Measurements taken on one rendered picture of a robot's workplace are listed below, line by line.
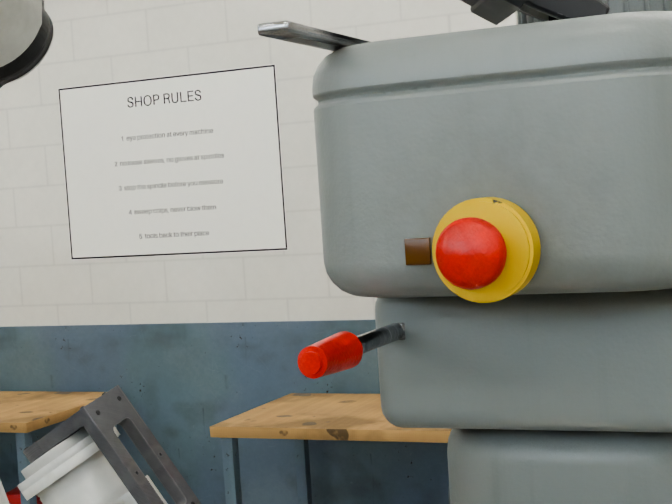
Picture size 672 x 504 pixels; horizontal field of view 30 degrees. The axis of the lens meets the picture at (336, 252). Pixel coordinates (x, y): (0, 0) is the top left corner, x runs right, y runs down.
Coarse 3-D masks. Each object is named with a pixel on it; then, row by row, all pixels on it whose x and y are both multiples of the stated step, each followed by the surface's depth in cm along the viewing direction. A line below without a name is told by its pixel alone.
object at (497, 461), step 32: (448, 448) 92; (480, 448) 88; (512, 448) 87; (544, 448) 86; (576, 448) 85; (608, 448) 84; (640, 448) 84; (480, 480) 88; (512, 480) 87; (544, 480) 86; (576, 480) 85; (608, 480) 84; (640, 480) 83
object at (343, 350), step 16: (336, 336) 76; (352, 336) 77; (368, 336) 80; (384, 336) 82; (400, 336) 85; (304, 352) 73; (320, 352) 73; (336, 352) 74; (352, 352) 76; (304, 368) 73; (320, 368) 73; (336, 368) 74
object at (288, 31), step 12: (264, 24) 71; (276, 24) 70; (288, 24) 70; (300, 24) 72; (264, 36) 71; (276, 36) 72; (288, 36) 72; (300, 36) 72; (312, 36) 73; (324, 36) 75; (336, 36) 77; (348, 36) 79; (324, 48) 79; (336, 48) 80
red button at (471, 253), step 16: (464, 224) 68; (480, 224) 68; (448, 240) 69; (464, 240) 68; (480, 240) 68; (496, 240) 68; (448, 256) 69; (464, 256) 68; (480, 256) 68; (496, 256) 68; (448, 272) 69; (464, 272) 68; (480, 272) 68; (496, 272) 68; (464, 288) 69
